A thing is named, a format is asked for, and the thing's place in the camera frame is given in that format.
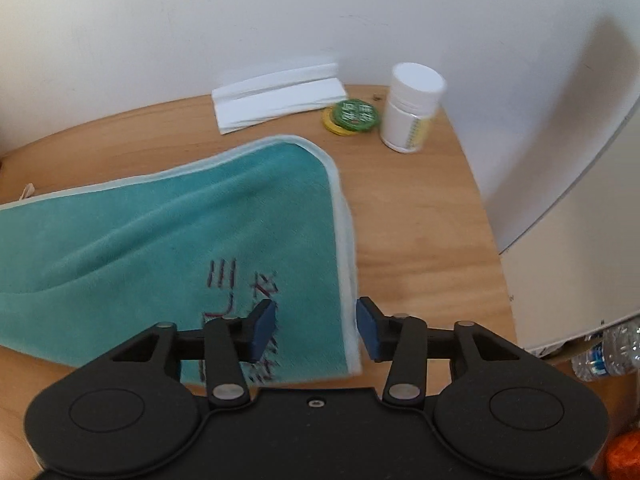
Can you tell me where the teal towel with white trim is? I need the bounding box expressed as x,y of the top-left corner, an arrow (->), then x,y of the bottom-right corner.
1,136 -> 361,385

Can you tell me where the clear plastic bottle on floor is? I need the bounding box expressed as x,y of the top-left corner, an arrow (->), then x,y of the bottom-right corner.
570,316 -> 639,382

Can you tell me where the green round tin lid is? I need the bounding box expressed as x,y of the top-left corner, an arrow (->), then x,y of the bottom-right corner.
332,99 -> 380,131

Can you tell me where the yellow round tin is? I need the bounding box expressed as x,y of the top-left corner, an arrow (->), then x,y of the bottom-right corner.
321,106 -> 378,136

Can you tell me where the white pill bottle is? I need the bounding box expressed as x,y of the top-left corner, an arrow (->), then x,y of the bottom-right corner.
380,62 -> 447,154

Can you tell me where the orange object at corner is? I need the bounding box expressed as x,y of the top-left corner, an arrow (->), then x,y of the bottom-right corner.
605,429 -> 640,480

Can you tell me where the folded white paper tissue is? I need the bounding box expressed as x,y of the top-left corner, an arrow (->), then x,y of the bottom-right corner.
212,63 -> 347,134

